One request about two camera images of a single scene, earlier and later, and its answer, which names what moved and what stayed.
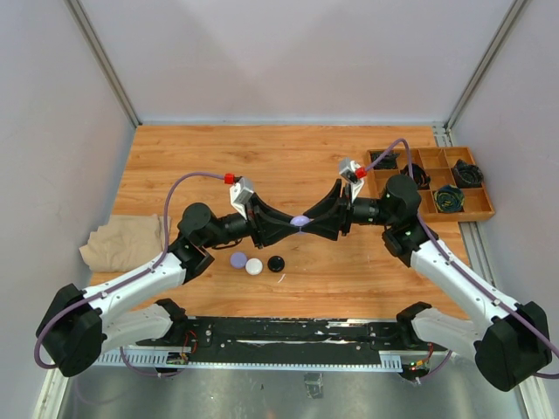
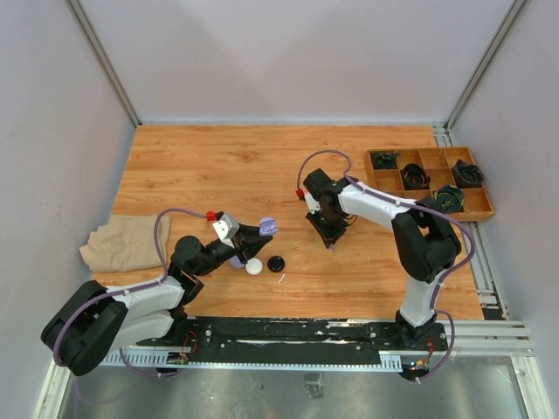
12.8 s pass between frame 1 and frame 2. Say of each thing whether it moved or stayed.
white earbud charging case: stayed
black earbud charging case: stayed
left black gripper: moved
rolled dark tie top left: stayed
